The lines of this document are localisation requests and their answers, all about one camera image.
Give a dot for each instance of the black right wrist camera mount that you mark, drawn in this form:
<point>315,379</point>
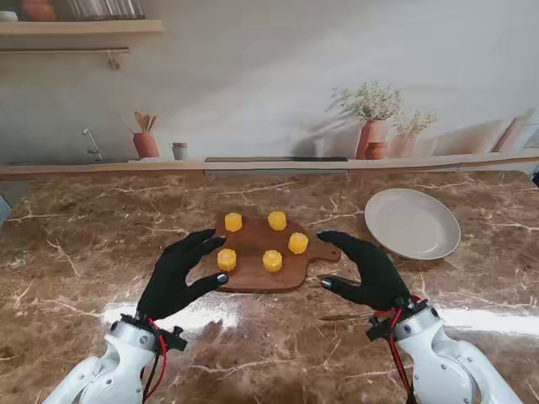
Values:
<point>379,328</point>

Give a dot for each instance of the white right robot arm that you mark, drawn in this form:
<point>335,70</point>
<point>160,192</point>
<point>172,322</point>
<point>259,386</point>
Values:
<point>438,357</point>

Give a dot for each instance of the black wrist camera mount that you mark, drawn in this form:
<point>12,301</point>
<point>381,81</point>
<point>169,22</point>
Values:
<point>174,336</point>
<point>379,328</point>

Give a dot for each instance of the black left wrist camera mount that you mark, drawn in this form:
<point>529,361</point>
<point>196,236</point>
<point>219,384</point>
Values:
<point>174,336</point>

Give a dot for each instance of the grey blue panel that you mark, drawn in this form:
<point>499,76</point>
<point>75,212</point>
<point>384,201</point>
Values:
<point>3,208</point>

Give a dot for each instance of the printed kitchen scene backdrop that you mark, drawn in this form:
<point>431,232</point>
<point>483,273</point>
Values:
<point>252,84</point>

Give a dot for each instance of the dark blurry object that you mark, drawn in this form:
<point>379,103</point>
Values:
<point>536,177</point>

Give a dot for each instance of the beige round plate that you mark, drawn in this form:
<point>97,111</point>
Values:
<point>412,223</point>

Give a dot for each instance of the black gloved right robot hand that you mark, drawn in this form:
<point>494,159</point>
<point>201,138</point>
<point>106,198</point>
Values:
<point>379,278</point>

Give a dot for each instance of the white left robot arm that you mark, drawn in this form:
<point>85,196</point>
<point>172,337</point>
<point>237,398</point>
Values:
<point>118,370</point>

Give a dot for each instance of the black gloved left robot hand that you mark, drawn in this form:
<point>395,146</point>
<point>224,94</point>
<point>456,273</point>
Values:
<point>168,282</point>

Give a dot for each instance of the yellow corn chunk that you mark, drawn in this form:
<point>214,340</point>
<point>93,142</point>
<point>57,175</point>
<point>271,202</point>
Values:
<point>233,221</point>
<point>277,220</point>
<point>298,242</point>
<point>272,261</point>
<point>227,259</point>

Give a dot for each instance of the dark wooden cutting board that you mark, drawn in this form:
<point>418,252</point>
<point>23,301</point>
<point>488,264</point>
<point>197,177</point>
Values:
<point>252,235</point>

